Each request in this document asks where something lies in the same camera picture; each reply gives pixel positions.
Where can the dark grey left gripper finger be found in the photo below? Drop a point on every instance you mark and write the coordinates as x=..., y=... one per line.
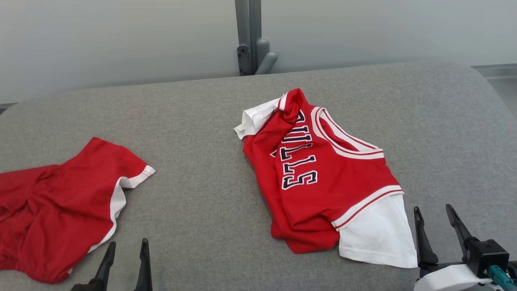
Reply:
x=106, y=262
x=143, y=262

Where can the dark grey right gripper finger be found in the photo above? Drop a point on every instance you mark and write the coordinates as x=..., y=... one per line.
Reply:
x=423, y=242
x=458, y=226

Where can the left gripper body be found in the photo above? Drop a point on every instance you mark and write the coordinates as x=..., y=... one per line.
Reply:
x=87, y=286

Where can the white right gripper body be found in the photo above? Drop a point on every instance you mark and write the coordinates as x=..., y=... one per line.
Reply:
x=448, y=279

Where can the red shorts with white stripe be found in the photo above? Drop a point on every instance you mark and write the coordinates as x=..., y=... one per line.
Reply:
x=60, y=210

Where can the red Bulls basketball jersey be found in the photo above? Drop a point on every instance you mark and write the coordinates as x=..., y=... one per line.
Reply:
x=323, y=194

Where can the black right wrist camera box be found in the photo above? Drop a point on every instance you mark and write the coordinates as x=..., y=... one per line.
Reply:
x=488, y=256

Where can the grey metal post bracket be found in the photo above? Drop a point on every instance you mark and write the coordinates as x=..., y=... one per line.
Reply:
x=242, y=24

